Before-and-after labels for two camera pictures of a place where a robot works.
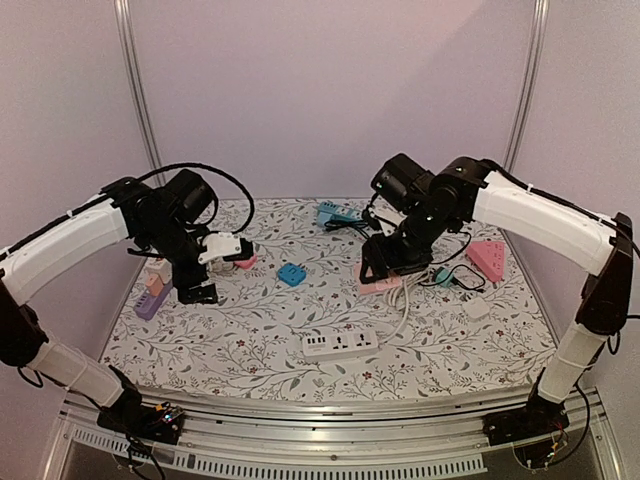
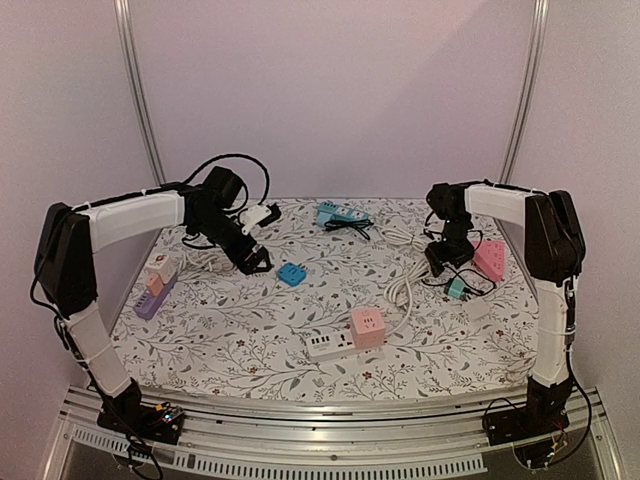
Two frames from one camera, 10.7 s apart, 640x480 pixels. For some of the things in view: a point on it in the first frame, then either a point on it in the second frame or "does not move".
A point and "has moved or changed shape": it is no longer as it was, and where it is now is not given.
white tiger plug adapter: x=160 y=266 does not move
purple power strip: x=148 y=304 does not move
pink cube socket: x=375 y=286 to x=368 y=328
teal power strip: x=328 y=210 does not move
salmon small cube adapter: x=155 y=285 does not move
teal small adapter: x=445 y=277 has moved or changed shape
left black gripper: x=188 y=295 to x=237 y=256
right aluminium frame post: x=534 y=54 does not move
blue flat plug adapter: x=292 y=274 does not move
